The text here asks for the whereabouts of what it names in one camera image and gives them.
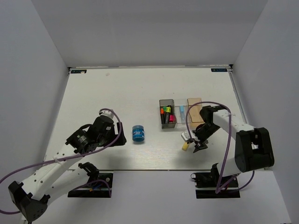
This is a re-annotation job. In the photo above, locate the right blue table label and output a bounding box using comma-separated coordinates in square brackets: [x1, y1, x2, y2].
[211, 68, 228, 72]

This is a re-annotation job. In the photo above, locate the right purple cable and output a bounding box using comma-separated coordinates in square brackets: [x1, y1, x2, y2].
[185, 101, 256, 194]

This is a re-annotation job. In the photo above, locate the dark grey transparent bin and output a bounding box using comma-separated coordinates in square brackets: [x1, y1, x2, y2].
[159, 99, 176, 129]

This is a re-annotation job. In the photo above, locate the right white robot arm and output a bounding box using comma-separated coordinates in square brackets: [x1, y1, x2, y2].
[193, 106, 275, 186]

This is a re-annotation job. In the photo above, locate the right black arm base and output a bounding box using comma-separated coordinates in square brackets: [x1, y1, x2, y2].
[190, 172, 240, 199]

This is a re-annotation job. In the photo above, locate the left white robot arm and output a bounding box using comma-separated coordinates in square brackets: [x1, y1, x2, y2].
[8, 111, 127, 223]

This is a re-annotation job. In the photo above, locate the pink cap black highlighter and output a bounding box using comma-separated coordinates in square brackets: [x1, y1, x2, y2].
[169, 114, 176, 123]

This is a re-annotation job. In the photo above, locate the left blue table label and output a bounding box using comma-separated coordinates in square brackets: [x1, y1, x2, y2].
[71, 70, 87, 74]

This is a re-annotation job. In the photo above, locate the green cap black highlighter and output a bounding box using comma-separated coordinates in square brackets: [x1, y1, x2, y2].
[161, 106, 168, 124]

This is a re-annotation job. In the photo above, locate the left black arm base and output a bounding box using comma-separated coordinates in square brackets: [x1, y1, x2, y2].
[67, 172, 114, 198]

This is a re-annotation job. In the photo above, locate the blue table label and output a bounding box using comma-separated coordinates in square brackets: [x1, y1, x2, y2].
[211, 68, 228, 72]
[71, 70, 87, 74]

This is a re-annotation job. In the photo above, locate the clear transparent bin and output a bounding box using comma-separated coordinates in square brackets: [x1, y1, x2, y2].
[174, 98, 189, 128]

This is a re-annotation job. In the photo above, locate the yellow cap black highlighter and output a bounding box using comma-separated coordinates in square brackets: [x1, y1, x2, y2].
[164, 105, 171, 124]

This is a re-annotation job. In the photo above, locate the pale yellow glue stick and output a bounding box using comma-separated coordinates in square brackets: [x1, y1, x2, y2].
[182, 142, 189, 151]

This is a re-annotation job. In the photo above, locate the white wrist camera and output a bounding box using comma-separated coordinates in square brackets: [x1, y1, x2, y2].
[181, 131, 195, 144]
[99, 110, 114, 120]

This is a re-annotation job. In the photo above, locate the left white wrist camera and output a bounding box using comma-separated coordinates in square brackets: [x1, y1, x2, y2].
[99, 110, 114, 120]

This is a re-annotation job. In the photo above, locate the orange cap black highlighter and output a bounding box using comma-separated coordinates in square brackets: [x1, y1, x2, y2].
[160, 107, 164, 124]

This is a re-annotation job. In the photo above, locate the purple cable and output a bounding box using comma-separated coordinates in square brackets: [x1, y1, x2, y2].
[185, 101, 256, 194]
[0, 108, 123, 215]

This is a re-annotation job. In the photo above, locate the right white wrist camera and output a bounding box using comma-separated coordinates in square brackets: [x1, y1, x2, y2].
[181, 131, 195, 144]

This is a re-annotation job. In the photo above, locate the blue round jar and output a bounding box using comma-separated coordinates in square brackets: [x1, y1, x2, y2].
[132, 125, 145, 142]

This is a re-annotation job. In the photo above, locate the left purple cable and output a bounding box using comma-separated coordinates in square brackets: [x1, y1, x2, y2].
[0, 108, 123, 215]

